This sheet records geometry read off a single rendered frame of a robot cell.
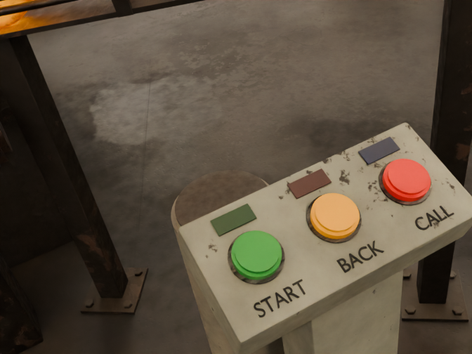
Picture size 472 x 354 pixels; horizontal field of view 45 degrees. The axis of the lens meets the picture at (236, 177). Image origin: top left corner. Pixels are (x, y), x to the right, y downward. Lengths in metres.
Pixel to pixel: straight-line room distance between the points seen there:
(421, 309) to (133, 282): 0.60
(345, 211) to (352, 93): 1.28
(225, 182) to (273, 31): 1.51
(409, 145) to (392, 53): 1.40
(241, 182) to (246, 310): 0.24
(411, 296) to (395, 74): 0.84
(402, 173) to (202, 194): 0.24
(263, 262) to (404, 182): 0.14
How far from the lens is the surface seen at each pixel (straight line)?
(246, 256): 0.45
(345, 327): 0.54
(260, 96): 1.76
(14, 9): 0.86
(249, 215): 0.47
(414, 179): 0.51
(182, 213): 0.63
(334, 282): 0.46
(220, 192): 0.64
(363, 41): 2.01
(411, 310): 1.15
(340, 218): 0.47
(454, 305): 1.18
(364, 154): 0.52
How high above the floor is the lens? 0.94
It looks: 40 degrees down
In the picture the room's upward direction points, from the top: 11 degrees counter-clockwise
